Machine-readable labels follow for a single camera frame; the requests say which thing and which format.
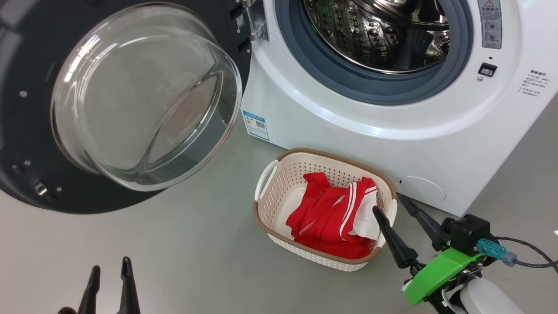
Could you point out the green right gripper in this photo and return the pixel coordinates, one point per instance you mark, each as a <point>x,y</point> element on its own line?
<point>436,274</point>

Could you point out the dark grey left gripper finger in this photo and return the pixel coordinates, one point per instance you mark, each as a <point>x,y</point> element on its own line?
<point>128,292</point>
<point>90,296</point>

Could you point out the red and white garment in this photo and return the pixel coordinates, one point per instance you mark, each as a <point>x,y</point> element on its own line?
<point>322,218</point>

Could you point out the round glass washing machine door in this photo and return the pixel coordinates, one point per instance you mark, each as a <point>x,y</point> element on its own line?
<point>26,131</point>

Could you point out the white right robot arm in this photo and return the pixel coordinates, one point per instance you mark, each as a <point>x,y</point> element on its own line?
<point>484,298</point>

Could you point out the white front-load washing machine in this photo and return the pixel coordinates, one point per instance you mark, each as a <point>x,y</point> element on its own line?
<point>348,122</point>

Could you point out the cream perforated laundry basket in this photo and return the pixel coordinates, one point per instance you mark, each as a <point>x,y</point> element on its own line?
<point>279,183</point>

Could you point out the round white filter cover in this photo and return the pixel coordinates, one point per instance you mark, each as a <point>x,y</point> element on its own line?
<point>420,189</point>

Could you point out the blue energy label sticker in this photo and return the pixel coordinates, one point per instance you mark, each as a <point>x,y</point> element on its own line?
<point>256,125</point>

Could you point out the grey warning sticker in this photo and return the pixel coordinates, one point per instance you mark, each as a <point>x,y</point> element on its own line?
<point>490,26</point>

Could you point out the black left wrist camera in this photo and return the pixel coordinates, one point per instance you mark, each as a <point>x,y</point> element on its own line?
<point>67,311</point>

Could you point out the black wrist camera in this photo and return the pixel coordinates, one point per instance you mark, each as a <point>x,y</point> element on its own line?
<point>67,311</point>
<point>468,231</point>

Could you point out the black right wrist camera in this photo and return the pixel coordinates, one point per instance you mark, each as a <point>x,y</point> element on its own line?
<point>468,231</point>

